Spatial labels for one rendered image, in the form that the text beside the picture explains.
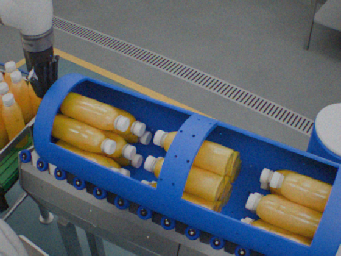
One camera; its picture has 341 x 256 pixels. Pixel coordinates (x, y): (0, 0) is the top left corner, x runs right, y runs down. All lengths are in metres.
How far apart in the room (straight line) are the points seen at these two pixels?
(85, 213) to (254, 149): 0.55
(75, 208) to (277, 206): 0.66
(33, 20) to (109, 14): 3.03
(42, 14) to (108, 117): 0.34
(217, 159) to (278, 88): 2.24
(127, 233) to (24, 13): 0.71
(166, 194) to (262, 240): 0.26
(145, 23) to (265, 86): 1.23
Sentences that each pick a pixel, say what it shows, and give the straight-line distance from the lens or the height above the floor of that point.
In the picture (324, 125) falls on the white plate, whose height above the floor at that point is 1.04.
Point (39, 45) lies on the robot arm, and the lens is 1.24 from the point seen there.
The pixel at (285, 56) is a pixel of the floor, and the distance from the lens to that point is 3.75.
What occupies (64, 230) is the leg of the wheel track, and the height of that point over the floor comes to 0.59.
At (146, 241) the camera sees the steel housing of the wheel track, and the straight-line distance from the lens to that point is 1.41.
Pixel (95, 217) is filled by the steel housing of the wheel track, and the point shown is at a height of 0.86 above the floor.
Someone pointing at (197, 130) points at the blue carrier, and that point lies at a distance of 1.17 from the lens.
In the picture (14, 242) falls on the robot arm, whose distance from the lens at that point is 0.97.
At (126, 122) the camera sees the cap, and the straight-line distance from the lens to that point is 1.30.
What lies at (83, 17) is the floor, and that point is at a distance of 4.21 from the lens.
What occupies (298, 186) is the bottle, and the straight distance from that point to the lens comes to 1.15.
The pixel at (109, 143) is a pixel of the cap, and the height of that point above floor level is 1.13.
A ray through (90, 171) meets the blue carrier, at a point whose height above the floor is 1.10.
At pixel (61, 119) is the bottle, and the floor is 1.15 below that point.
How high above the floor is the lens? 2.04
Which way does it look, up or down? 43 degrees down
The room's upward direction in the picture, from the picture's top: straight up
